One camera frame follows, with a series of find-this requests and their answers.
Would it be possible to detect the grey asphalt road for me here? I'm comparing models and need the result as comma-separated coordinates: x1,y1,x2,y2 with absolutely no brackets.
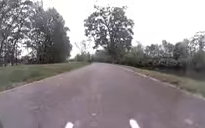
0,62,205,128

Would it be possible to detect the tall lone tree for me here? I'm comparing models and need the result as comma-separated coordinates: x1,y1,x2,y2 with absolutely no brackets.
83,4,136,63

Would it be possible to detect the group of dark trees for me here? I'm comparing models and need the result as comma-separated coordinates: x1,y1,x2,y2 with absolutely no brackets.
0,0,73,69

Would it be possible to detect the robot's own part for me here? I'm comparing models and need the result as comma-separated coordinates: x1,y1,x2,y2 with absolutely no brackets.
128,118,141,128
64,121,75,128

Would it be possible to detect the row of bushes and trees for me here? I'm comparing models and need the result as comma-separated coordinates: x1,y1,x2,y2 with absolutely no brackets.
73,30,205,72

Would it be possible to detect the grass strip beside water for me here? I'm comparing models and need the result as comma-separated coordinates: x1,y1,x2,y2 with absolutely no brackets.
118,63,205,102

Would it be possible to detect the grass verge with trees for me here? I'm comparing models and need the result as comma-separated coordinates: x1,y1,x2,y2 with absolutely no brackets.
0,60,91,95

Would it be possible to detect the dark water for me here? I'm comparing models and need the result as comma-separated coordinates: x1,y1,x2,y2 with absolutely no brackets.
156,67,205,83

